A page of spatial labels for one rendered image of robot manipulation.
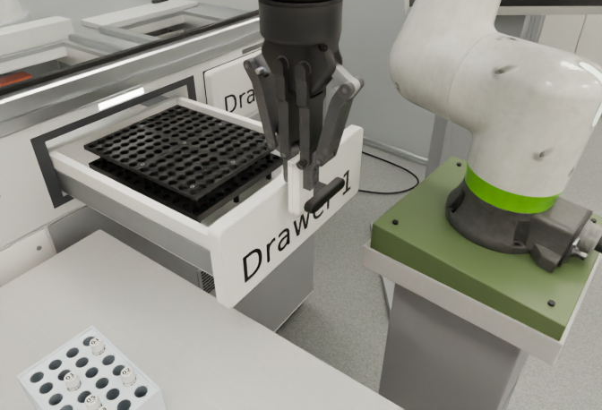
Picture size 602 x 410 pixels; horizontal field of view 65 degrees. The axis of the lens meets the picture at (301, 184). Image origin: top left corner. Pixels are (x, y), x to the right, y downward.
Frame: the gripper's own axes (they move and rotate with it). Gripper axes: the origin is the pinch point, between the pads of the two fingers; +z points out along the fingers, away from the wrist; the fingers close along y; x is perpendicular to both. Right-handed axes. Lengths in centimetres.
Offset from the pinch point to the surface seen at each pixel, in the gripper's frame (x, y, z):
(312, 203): -0.1, 1.6, 1.9
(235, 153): 5.0, -14.7, 3.1
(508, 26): 100, -3, 5
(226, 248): -10.7, -1.7, 2.6
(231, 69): 25.4, -33.7, 1.0
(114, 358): -21.5, -9.1, 14.1
